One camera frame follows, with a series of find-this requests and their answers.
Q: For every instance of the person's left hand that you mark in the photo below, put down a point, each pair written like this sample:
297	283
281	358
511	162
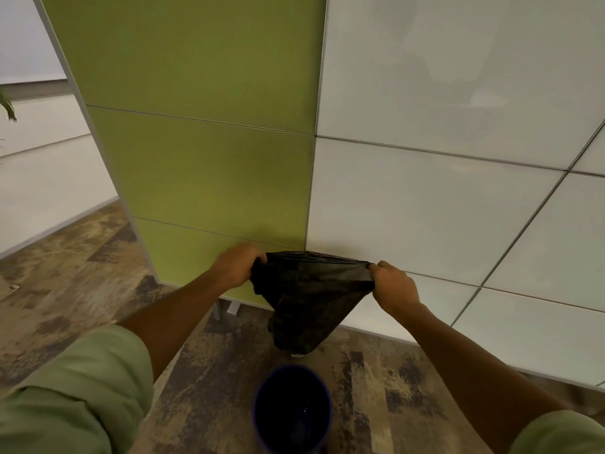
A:
234	267

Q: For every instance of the person's right hand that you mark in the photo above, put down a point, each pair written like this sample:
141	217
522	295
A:
394	288

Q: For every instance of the person's right thumb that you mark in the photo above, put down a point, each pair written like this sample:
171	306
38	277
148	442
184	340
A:
376	273

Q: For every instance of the person's left thumb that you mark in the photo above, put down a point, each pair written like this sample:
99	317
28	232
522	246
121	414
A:
255	256

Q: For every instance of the black plastic trash bag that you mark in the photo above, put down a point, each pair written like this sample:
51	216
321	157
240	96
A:
307	297

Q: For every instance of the person's left forearm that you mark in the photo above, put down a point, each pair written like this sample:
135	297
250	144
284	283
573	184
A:
170	321

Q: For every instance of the person's right forearm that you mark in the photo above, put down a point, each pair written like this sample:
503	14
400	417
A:
477	378

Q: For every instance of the grey metal partition foot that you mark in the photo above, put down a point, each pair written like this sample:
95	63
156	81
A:
227	309

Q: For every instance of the white partition panel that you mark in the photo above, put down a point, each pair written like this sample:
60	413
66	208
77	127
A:
453	174

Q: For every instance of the green partition panel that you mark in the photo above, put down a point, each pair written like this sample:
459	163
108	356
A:
203	137

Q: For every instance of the dark blue waste bin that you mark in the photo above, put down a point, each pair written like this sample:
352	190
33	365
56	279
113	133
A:
293	411

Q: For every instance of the light green shirt sleeve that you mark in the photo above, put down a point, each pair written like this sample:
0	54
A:
75	392
560	432

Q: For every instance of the green plant leaf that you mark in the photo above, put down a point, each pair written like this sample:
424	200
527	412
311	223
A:
8	108

